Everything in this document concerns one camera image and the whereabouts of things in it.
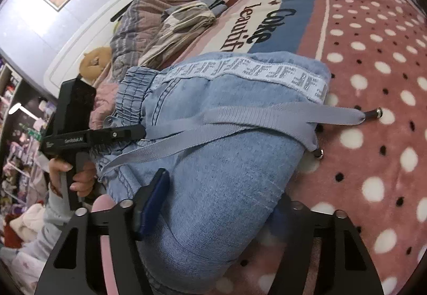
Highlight light blue denim pants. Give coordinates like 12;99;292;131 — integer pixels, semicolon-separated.
91;51;368;294

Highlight grey sleeve forearm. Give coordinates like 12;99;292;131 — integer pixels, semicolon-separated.
20;189;74;262

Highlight person's left hand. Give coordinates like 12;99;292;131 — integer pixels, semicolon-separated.
49;158;96;197

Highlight cluttered shelf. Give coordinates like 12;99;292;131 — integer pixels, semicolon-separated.
1;59;56;248

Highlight pink garment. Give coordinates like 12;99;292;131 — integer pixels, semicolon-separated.
89;82;119;130

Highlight pink pajama leg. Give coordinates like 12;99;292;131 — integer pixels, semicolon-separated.
92;194;119;295

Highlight brown teddy bear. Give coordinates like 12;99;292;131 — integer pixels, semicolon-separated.
79;46;112;81

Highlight striped polka dot blanket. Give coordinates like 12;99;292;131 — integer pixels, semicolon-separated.
161;0;426;294

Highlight white headboard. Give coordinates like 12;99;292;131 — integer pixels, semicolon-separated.
44;0;133;98

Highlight cream patterned folded garment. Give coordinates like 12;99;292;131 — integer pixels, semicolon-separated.
137;2;216;70

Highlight grey folded garment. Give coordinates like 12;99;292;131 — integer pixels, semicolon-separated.
161;0;228;20

